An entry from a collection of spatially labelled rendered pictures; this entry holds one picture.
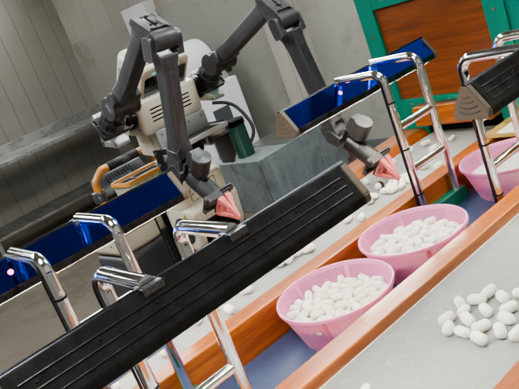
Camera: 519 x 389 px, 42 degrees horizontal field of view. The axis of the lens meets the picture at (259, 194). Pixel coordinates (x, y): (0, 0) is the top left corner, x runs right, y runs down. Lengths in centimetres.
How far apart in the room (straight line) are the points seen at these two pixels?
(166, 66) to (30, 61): 601
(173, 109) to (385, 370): 101
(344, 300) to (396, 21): 123
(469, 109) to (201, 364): 75
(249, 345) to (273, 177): 319
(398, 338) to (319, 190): 38
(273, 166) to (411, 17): 245
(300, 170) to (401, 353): 365
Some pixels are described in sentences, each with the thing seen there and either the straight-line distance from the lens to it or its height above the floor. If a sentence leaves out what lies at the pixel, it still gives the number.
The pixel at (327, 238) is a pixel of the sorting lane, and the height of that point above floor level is 74.
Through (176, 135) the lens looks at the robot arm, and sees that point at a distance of 196.
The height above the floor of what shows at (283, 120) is 109.
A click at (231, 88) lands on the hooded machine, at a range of 561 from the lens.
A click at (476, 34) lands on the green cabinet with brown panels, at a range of 229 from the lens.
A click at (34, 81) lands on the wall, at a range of 783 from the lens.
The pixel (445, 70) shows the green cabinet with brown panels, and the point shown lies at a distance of 240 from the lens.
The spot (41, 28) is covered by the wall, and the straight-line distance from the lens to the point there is 798.
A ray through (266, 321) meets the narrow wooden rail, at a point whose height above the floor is 73.
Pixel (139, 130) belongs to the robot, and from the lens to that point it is 235.
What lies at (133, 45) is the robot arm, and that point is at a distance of 199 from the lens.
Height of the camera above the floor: 140
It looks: 15 degrees down
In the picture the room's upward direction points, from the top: 21 degrees counter-clockwise
